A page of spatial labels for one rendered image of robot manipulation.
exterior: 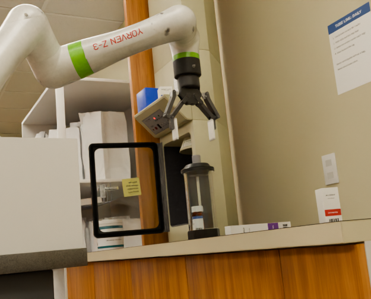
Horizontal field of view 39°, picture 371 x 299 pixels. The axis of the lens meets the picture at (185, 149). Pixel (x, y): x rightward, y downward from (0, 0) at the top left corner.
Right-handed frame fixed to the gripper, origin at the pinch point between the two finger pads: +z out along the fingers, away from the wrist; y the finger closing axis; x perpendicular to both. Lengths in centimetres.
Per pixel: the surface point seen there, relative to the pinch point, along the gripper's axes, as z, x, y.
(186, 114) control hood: -15.7, -27.9, -13.1
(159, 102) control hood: -22.2, -33.9, -4.6
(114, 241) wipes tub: 29, -100, -5
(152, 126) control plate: -17, -53, -9
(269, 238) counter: 35, 54, 14
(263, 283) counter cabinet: 45, 46, 11
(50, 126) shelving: -68, -252, -12
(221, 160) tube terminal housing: 2.7, -28.2, -26.5
